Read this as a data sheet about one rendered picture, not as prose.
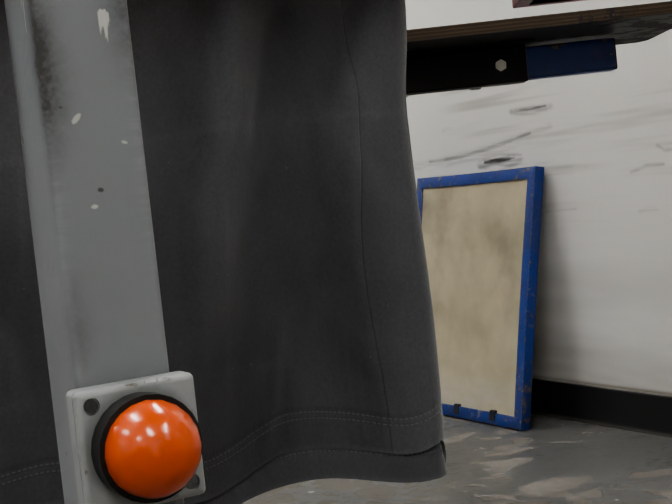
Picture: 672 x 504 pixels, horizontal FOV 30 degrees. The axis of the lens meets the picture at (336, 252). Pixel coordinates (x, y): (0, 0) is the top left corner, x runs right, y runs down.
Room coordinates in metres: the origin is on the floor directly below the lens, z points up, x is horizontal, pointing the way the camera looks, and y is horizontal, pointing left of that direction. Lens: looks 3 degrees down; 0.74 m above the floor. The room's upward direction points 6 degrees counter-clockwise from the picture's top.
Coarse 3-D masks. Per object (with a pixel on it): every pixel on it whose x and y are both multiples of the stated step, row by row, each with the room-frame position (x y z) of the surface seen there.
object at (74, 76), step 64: (64, 0) 0.49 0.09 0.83; (64, 64) 0.49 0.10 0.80; (128, 64) 0.50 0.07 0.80; (64, 128) 0.49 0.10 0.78; (128, 128) 0.50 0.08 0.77; (64, 192) 0.49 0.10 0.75; (128, 192) 0.50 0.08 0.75; (64, 256) 0.49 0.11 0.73; (128, 256) 0.50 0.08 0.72; (64, 320) 0.49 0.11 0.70; (128, 320) 0.50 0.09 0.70; (64, 384) 0.50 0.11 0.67; (128, 384) 0.49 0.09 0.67; (192, 384) 0.50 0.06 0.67; (64, 448) 0.51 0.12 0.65
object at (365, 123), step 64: (0, 0) 0.76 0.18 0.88; (128, 0) 0.80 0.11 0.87; (192, 0) 0.83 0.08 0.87; (256, 0) 0.85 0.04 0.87; (320, 0) 0.88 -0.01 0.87; (384, 0) 0.90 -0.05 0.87; (0, 64) 0.76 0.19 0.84; (192, 64) 0.83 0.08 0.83; (256, 64) 0.86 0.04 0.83; (320, 64) 0.89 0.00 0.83; (384, 64) 0.90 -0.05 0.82; (0, 128) 0.76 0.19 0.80; (192, 128) 0.84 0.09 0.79; (256, 128) 0.86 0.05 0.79; (320, 128) 0.88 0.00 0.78; (384, 128) 0.90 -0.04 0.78; (0, 192) 0.76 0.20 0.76; (192, 192) 0.83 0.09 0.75; (256, 192) 0.86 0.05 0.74; (320, 192) 0.88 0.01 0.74; (384, 192) 0.90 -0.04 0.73; (0, 256) 0.77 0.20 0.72; (192, 256) 0.83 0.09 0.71; (256, 256) 0.86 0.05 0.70; (320, 256) 0.88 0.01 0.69; (384, 256) 0.89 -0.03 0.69; (0, 320) 0.77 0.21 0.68; (192, 320) 0.83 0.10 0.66; (256, 320) 0.86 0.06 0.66; (320, 320) 0.88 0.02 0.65; (384, 320) 0.89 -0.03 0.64; (0, 384) 0.77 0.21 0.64; (256, 384) 0.86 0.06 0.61; (320, 384) 0.88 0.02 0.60; (384, 384) 0.89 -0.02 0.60; (0, 448) 0.77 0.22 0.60; (256, 448) 0.86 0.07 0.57; (320, 448) 0.88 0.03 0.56; (384, 448) 0.89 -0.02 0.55
